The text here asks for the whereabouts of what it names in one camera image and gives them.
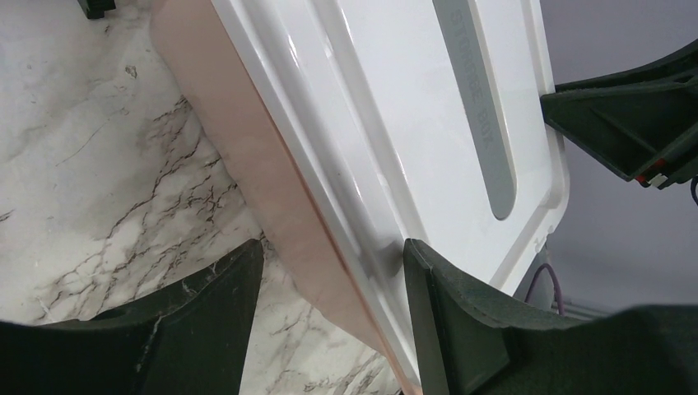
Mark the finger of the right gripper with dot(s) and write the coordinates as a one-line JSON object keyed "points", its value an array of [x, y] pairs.
{"points": [[641, 124]]}

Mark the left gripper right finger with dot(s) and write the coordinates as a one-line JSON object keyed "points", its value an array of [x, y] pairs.
{"points": [[471, 338]]}

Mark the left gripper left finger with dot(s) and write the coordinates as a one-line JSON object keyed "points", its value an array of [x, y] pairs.
{"points": [[190, 337]]}

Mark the white plastic bin lid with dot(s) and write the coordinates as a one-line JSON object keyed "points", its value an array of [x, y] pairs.
{"points": [[412, 119]]}

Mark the pink plastic bin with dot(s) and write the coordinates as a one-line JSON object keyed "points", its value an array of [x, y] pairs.
{"points": [[191, 38]]}

